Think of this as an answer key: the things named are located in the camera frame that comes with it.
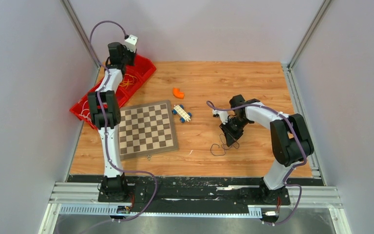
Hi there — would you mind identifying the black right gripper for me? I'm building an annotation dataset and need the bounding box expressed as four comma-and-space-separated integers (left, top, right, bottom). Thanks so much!
220, 117, 250, 147

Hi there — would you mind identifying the yellow wire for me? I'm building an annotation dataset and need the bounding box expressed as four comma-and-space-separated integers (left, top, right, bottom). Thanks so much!
119, 73, 139, 90

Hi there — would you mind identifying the white wire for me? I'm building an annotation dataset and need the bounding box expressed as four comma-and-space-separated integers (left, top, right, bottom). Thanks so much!
77, 100, 93, 121

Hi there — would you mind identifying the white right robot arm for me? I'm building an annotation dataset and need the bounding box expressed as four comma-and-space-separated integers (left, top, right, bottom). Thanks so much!
212, 95, 314, 204

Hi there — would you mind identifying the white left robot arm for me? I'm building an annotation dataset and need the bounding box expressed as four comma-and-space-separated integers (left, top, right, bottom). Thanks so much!
87, 42, 136, 202

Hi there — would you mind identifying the orange pipe elbow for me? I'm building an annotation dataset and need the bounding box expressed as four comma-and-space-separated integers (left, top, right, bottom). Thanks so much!
172, 88, 185, 99

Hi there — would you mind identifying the red plastic bin tray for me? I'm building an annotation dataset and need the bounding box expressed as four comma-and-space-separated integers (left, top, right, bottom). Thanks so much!
70, 55, 156, 130

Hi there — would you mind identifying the white blue toy car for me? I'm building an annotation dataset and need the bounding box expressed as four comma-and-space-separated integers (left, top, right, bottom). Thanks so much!
171, 105, 192, 123

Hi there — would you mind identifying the wooden chessboard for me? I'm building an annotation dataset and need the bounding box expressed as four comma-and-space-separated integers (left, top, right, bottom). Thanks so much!
119, 100, 179, 160

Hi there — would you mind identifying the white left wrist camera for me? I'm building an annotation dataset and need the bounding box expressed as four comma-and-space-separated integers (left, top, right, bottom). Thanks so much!
124, 35, 138, 53

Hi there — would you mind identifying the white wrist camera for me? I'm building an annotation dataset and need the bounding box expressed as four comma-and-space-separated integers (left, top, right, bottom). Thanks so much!
212, 109, 229, 124
124, 35, 138, 53

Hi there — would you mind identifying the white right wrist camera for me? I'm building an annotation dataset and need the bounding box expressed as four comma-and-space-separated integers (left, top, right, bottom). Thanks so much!
212, 109, 229, 124

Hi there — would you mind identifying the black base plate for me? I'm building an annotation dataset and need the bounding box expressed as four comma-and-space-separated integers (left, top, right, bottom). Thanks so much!
67, 175, 325, 215

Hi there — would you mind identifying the aluminium frame rail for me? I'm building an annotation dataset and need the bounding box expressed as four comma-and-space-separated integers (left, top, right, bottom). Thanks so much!
39, 182, 351, 234

